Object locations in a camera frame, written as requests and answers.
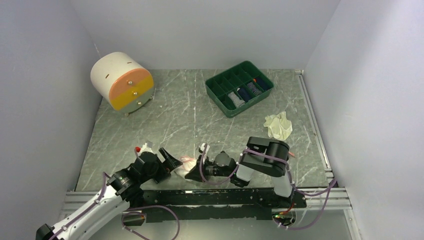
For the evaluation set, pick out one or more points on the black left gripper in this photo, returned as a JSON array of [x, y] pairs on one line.
[[164, 172]]

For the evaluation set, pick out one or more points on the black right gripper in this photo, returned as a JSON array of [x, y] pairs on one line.
[[195, 174]]

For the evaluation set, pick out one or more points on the white pink-trimmed underwear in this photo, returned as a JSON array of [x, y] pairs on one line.
[[188, 163]]

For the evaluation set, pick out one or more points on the green compartment organizer tray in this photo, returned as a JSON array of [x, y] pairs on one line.
[[220, 85]]

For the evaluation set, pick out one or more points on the cream cloth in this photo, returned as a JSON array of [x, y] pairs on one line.
[[278, 126]]

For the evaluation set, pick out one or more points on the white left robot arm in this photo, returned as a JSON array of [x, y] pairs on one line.
[[120, 194]]

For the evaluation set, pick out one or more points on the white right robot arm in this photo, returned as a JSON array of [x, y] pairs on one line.
[[267, 156]]

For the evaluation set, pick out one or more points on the grey striped rolled sock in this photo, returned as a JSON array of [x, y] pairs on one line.
[[237, 101]]

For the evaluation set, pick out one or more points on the dark navy rolled sock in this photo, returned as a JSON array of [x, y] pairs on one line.
[[244, 94]]

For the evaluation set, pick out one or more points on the round white drawer cabinet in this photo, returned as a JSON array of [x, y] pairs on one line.
[[122, 82]]

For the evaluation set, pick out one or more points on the blue striped rolled sock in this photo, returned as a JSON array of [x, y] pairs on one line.
[[256, 91]]

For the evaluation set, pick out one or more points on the navy orange rolled sock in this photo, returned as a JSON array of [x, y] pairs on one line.
[[259, 81]]

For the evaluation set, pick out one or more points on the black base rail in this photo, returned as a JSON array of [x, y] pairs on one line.
[[204, 204]]

